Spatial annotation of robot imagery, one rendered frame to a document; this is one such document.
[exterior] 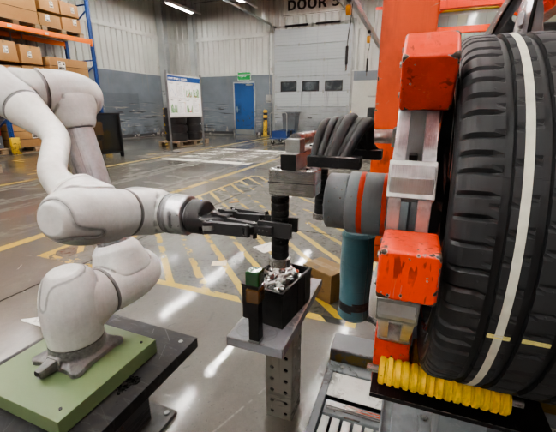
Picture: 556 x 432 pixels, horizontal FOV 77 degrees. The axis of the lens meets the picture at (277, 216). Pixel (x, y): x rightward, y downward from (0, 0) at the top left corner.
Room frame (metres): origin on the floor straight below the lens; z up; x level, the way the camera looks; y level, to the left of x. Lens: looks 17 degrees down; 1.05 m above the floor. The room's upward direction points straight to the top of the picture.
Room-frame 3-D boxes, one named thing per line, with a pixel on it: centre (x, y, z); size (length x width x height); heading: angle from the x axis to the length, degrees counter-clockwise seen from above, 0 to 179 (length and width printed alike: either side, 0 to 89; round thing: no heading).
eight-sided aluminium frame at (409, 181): (0.74, -0.28, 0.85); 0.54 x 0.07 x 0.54; 159
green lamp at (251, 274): (0.82, 0.06, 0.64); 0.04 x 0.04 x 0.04; 69
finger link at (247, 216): (0.72, 0.07, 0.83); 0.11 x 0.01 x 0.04; 80
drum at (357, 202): (0.77, -0.22, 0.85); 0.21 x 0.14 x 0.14; 69
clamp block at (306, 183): (0.65, -0.03, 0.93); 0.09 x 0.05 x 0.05; 69
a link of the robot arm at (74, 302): (0.91, 0.60, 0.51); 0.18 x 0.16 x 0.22; 153
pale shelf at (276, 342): (1.01, -0.01, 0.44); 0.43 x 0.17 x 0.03; 159
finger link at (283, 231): (0.65, 0.01, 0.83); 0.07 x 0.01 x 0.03; 68
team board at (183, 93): (9.72, 2.42, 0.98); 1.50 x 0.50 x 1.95; 158
